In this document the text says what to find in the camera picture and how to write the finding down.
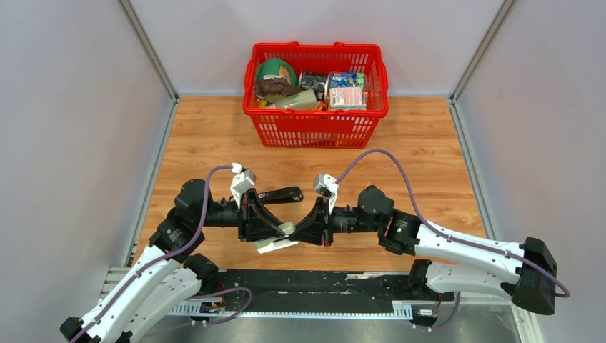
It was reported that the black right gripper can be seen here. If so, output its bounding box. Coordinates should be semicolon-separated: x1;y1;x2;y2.
287;199;379;251

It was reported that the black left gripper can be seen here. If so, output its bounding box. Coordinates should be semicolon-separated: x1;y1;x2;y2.
197;186;286;241

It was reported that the grey-green white stapler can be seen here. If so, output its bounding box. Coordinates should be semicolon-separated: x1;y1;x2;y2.
255;222;299;254

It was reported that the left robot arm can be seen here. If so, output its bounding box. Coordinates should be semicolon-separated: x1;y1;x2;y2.
60;172;302;342

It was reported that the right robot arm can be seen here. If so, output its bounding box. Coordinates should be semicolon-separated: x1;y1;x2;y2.
288;185;557;315

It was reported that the black stapler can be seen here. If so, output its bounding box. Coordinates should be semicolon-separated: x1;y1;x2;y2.
257;187;304;204

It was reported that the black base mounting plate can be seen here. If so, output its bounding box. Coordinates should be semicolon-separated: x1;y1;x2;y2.
189;269;457;327

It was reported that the red plastic shopping basket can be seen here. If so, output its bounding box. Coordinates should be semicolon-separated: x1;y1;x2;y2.
242;41;389;149

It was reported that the pale green bottle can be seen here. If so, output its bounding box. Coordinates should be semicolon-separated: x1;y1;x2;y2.
273;89;318;110

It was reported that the brown crumpled bag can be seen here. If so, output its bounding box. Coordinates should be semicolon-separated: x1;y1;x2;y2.
255;77;304;99

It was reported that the dark patterned packet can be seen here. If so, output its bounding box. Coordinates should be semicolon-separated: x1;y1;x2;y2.
298;71;328;101

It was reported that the green snack bag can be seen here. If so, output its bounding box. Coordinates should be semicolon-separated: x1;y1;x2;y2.
256;58;298;86

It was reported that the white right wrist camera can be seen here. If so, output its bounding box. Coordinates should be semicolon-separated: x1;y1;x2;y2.
313;173;339;214

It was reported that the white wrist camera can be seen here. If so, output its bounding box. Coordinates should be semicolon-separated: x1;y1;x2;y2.
230;162;256;209
313;173;339;214

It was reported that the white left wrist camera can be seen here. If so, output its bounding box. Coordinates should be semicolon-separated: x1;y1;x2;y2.
230;162;256;209

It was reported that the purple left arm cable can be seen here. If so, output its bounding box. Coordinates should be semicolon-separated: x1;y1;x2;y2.
66;164;235;343

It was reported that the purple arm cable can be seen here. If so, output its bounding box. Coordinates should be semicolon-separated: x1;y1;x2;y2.
66;164;235;343
334;148;572;299

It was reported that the aluminium frame rail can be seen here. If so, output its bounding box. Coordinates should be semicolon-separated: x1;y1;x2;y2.
96;267;531;320

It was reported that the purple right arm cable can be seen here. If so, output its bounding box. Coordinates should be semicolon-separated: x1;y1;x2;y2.
334;148;572;299

